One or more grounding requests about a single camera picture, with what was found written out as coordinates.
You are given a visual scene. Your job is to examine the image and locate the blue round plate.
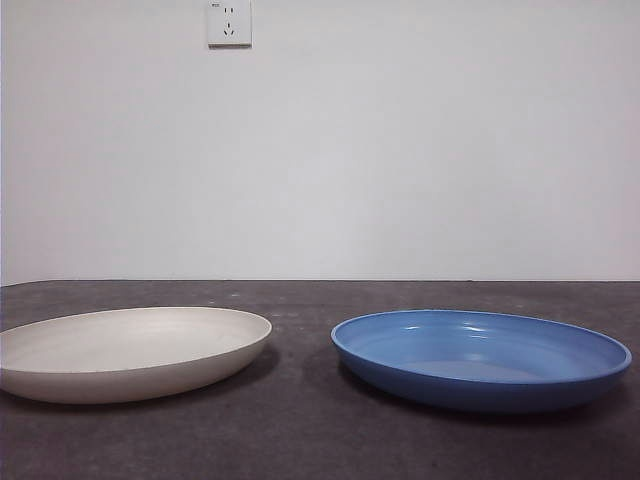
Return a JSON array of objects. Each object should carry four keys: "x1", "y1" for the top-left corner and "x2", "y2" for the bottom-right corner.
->
[{"x1": 330, "y1": 308, "x2": 633, "y2": 414}]

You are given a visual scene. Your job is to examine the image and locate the white round plate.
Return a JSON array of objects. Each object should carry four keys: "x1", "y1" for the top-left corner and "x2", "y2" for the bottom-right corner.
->
[{"x1": 0, "y1": 305, "x2": 274, "y2": 405}]

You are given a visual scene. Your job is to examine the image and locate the white wall socket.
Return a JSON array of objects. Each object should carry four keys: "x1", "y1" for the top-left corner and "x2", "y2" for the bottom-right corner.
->
[{"x1": 207, "y1": 0, "x2": 253, "y2": 50}]

